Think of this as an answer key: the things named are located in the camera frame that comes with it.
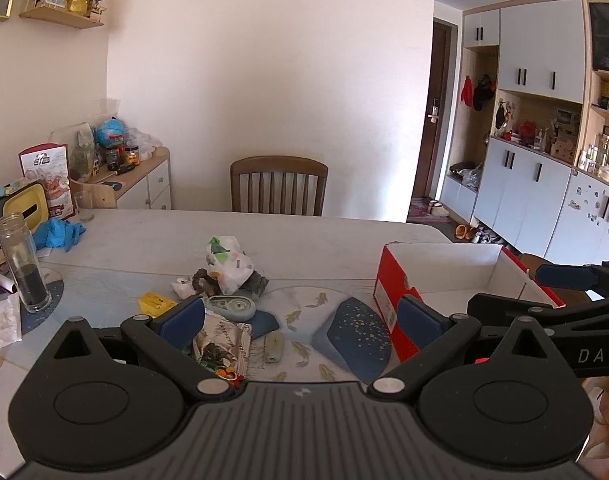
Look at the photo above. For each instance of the clear glass bottle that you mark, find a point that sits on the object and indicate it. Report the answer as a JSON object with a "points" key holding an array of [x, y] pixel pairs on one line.
{"points": [[18, 246]]}

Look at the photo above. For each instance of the blue round plush toy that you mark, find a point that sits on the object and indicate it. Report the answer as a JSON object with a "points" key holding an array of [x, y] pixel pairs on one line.
{"points": [[110, 133]]}

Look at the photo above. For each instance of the red plush dragon keychain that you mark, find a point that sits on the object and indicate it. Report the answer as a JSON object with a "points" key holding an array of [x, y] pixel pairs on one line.
{"points": [[229, 374]]}

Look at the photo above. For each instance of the red white snack bag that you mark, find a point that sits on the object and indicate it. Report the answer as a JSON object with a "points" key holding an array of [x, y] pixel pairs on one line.
{"points": [[48, 163]]}

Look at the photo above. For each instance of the red white cardboard box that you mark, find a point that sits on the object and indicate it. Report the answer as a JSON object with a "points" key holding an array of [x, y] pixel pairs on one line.
{"points": [[445, 277]]}

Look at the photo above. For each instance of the dark brown entrance door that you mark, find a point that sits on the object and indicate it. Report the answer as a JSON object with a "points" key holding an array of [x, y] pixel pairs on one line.
{"points": [[436, 97]]}

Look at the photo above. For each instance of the blue rubber gloves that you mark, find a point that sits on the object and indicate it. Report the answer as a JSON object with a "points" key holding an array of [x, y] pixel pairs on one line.
{"points": [[56, 233]]}

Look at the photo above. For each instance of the small green cylindrical item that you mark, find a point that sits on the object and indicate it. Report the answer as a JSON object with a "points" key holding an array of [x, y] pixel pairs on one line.
{"points": [[273, 347]]}

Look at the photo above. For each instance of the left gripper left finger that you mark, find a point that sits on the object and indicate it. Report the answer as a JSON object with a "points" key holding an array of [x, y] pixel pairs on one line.
{"points": [[162, 342]]}

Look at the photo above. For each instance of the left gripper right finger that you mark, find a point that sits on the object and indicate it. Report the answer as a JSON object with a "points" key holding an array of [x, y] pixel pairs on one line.
{"points": [[441, 342]]}

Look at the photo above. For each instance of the white patterned plastic bag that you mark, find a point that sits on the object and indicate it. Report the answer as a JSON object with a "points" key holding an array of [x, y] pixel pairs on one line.
{"points": [[228, 264]]}

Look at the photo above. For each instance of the wooden wall shelf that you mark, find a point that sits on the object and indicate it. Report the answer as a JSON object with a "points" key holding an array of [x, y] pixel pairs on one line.
{"points": [[41, 10]]}

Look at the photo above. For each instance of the white crumpled wrapper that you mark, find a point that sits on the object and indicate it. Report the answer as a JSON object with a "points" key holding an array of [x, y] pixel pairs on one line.
{"points": [[183, 288]]}

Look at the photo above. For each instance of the floral patterned pouch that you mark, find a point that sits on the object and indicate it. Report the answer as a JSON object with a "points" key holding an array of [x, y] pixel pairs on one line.
{"points": [[221, 342]]}

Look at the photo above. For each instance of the yellow green tissue box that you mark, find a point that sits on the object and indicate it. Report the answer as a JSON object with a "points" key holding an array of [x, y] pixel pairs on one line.
{"points": [[27, 198]]}

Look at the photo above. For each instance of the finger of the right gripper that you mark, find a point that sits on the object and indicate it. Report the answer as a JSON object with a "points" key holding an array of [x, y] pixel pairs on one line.
{"points": [[593, 277], [493, 310]]}

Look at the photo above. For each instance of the dark grey folded cloth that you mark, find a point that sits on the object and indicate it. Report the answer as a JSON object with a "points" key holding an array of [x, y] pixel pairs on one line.
{"points": [[256, 283]]}

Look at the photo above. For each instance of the right hand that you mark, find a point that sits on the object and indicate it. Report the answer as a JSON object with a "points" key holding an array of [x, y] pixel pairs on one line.
{"points": [[595, 456]]}

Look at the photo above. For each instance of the white grey wall cabinets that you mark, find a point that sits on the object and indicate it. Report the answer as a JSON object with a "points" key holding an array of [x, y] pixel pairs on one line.
{"points": [[529, 157]]}

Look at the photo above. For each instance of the yellow small box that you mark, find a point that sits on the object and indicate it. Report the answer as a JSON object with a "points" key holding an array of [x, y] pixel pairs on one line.
{"points": [[155, 305]]}

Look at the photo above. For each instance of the white wood sideboard cabinet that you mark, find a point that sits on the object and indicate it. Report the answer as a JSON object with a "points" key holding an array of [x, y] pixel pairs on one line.
{"points": [[146, 186]]}

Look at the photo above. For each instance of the brown wooden chair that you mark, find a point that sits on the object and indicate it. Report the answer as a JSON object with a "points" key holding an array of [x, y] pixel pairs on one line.
{"points": [[278, 184]]}

